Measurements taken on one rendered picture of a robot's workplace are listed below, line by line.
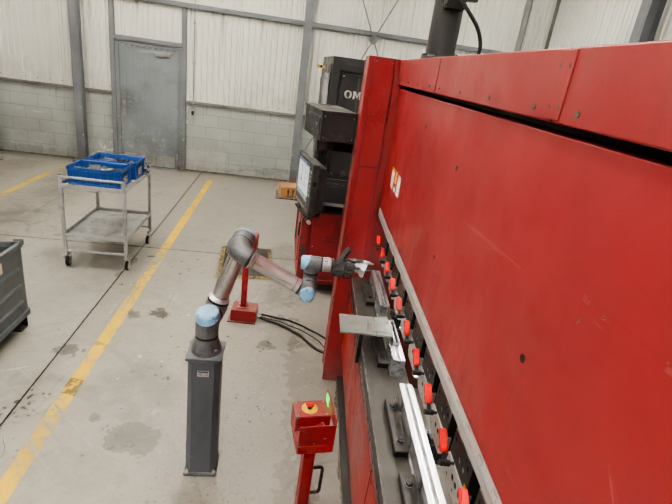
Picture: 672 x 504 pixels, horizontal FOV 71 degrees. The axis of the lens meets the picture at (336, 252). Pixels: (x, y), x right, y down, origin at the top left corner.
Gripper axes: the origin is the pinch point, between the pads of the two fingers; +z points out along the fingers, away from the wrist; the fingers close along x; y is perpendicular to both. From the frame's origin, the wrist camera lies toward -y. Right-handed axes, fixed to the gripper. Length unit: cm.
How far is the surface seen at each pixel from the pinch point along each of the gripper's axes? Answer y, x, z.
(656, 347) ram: 89, 157, 12
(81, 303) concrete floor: -33, -197, -222
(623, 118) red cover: 55, 164, 11
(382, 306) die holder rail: 5.4, -38.7, 14.7
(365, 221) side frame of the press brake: -58, -49, 4
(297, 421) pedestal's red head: 78, -4, -29
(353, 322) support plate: 25.2, -16.9, -4.8
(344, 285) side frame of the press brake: -27, -86, -3
